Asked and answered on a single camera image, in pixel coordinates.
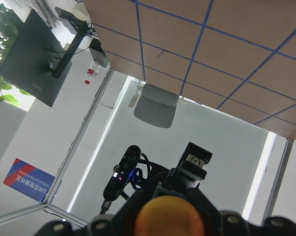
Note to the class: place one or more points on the green plant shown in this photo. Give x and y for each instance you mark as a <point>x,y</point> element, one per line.
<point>10,26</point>

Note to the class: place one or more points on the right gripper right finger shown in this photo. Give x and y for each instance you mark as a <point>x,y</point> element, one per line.
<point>204,207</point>

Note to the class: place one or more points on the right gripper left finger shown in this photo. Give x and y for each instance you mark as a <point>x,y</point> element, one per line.
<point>127,214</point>

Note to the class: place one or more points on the yellow push button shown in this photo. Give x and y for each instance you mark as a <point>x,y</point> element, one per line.
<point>169,216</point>

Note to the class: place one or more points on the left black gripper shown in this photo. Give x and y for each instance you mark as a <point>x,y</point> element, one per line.
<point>188,173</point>

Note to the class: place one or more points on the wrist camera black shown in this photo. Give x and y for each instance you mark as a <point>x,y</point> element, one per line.
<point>122,173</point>

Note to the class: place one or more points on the black monitor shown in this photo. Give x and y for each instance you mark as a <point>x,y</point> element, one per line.
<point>36,61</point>

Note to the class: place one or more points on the grey office chair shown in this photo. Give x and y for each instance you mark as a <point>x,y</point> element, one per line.
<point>155,106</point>

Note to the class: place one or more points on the plastic bottle red label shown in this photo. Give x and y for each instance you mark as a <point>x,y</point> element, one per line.
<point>92,71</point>

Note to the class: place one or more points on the blue red sign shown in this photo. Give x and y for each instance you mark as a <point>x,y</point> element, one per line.
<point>29,180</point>

